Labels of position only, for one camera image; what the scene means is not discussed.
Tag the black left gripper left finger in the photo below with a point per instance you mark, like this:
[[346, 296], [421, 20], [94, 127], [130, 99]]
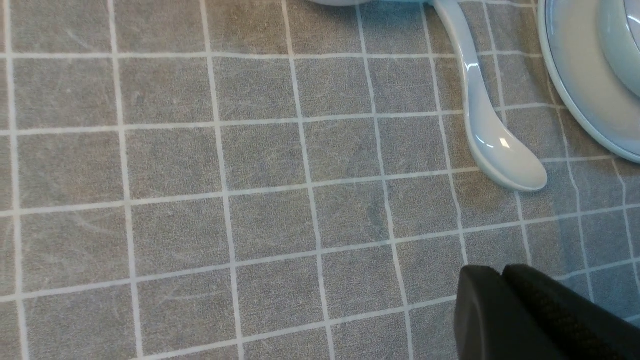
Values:
[[491, 323]]

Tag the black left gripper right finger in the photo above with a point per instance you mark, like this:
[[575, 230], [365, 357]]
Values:
[[581, 329]]

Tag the pale plain ceramic spoon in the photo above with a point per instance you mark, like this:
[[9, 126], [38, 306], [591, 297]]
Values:
[[496, 151]]

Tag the large pale green plate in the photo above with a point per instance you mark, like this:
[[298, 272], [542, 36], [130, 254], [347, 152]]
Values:
[[588, 87]]

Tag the pale green shallow bowl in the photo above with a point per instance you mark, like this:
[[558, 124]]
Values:
[[619, 36]]

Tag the grey checked tablecloth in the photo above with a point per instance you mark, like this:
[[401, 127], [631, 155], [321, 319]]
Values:
[[275, 179]]

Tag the white bowl black rim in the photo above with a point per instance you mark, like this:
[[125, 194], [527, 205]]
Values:
[[340, 3]]

